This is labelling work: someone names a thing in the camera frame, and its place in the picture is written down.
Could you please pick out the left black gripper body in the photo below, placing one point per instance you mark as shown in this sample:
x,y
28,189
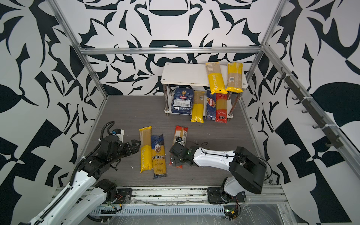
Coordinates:
x,y
122,151

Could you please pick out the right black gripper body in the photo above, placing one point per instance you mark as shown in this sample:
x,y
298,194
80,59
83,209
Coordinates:
x,y
177,161

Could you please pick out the blue label spaghetti bag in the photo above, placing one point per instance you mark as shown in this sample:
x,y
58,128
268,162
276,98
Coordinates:
x,y
158,156

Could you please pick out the red label spaghetti bag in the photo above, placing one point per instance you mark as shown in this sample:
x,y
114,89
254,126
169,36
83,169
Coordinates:
x,y
180,136

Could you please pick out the blue Barilla spaghetti bag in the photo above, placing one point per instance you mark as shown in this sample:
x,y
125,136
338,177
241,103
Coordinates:
x,y
210,112

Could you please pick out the blue Barilla pasta box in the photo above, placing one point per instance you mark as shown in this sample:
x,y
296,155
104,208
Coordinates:
x,y
182,101

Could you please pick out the red yellow spaghetti bag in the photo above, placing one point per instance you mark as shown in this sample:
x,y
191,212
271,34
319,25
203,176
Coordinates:
x,y
221,108

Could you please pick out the yellow pastatime bag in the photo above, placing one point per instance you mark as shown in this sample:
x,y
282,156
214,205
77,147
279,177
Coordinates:
x,y
215,78
146,148

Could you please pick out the yellow spaghetti bag short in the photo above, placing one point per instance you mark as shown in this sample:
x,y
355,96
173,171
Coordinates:
x,y
234,77

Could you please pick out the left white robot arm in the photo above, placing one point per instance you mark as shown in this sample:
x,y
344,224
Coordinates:
x,y
85,190

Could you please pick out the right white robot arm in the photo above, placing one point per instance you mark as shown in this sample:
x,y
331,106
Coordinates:
x,y
248,171

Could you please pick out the white two-tier shelf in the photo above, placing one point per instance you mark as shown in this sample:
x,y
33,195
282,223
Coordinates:
x,y
194,75

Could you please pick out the small circuit board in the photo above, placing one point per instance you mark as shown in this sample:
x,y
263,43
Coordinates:
x,y
231,212

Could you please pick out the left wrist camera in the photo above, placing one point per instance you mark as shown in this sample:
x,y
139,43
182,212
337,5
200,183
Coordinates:
x,y
119,133

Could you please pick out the white slotted cable duct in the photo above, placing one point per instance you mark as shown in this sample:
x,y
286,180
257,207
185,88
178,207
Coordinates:
x,y
163,210

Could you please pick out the aluminium frame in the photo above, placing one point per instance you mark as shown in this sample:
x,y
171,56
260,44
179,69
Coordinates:
x,y
349,152

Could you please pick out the wall hook rack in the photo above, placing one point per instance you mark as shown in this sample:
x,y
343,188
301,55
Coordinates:
x,y
312,108

